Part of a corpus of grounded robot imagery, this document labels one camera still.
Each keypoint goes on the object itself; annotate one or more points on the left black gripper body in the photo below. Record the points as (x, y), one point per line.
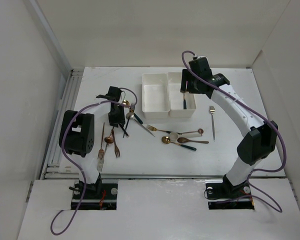
(116, 117)

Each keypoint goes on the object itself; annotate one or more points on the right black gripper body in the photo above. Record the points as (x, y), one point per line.
(192, 86)

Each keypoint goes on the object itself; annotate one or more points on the copper round spoon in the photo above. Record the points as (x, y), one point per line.
(110, 139)

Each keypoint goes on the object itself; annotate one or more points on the slim silver fork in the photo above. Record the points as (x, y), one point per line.
(212, 111)

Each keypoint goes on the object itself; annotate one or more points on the copper long fork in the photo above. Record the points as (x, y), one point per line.
(101, 150)

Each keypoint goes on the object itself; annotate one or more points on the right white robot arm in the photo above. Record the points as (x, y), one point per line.
(259, 136)

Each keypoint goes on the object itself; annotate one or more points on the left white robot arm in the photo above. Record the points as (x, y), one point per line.
(77, 134)

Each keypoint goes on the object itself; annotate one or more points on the silver spoon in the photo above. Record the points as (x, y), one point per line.
(142, 126)

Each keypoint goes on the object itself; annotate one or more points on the gold spoon near bins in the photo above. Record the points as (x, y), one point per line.
(126, 103)

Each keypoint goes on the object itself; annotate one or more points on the right white plastic bin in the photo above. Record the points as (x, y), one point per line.
(175, 97)

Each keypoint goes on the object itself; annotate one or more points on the white plastic bin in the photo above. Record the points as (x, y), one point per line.
(155, 100)
(175, 97)

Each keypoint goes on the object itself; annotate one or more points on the left white plastic bin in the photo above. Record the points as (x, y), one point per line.
(155, 100)

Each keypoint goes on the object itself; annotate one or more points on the copper small fork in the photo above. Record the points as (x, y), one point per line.
(116, 148)

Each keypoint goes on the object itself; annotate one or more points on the small copper spoon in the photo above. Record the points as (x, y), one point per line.
(200, 131)

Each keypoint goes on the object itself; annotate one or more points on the white measuring scoop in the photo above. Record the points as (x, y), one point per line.
(174, 136)

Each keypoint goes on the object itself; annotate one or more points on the brown copper spoon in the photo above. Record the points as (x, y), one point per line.
(186, 140)

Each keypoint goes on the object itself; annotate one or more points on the silver fork black handle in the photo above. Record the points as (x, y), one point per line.
(130, 114)

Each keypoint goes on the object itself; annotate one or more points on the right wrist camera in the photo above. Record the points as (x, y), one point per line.
(197, 57)

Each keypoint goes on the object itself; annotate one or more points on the gold fork black handle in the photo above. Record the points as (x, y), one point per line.
(154, 129)

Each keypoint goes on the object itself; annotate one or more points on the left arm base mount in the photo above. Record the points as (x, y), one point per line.
(100, 196)

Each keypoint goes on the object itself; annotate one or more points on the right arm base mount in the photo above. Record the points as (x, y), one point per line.
(221, 195)

